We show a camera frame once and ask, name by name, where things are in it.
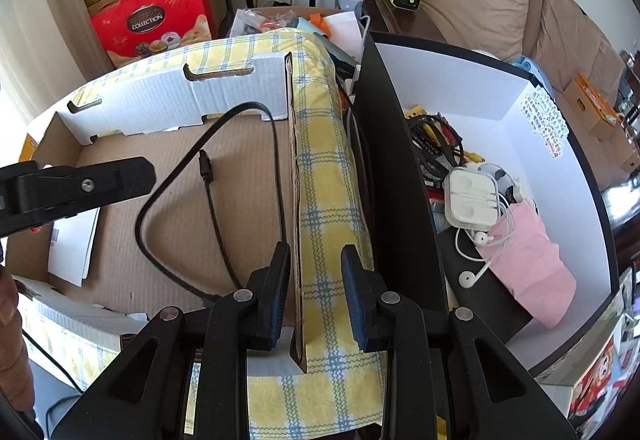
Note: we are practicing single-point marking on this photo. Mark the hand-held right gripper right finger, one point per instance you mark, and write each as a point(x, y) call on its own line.
point(356, 305)

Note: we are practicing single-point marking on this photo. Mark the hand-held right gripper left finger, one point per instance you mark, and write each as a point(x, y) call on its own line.
point(277, 305)

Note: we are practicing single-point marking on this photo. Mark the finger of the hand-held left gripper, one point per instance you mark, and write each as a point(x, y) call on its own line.
point(110, 180)

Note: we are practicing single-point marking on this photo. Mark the cardboard tray box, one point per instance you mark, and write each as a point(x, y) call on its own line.
point(125, 145)

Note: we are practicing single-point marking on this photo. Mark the black box with white interior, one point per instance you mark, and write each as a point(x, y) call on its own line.
point(540, 160)

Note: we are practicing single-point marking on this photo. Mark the person's left hand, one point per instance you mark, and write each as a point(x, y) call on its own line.
point(12, 350)

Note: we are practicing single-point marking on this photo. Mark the white papers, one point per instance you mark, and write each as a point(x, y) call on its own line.
point(72, 245)

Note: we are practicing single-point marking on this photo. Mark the yellow plaid tablecloth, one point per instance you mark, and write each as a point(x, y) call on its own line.
point(325, 200)

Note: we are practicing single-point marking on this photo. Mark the white earphones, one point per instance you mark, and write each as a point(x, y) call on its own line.
point(466, 279)

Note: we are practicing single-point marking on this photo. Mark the white curtain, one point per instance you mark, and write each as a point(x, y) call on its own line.
point(35, 45)

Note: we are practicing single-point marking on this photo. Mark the white earphone case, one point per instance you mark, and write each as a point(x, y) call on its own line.
point(470, 195)

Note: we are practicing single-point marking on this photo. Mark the pink pouch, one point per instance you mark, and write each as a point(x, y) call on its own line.
point(535, 270)

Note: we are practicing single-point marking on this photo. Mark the large red gift box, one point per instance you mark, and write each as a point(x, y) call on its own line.
point(160, 0)

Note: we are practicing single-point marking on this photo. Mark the clear plastic bag with items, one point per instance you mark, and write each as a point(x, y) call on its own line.
point(280, 17)

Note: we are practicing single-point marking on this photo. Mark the colourful printed box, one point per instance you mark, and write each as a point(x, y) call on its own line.
point(597, 375)

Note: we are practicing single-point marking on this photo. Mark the light blue plastic item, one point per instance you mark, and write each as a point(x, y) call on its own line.
point(527, 67)

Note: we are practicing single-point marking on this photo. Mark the orange cardboard box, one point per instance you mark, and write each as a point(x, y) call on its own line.
point(585, 105)

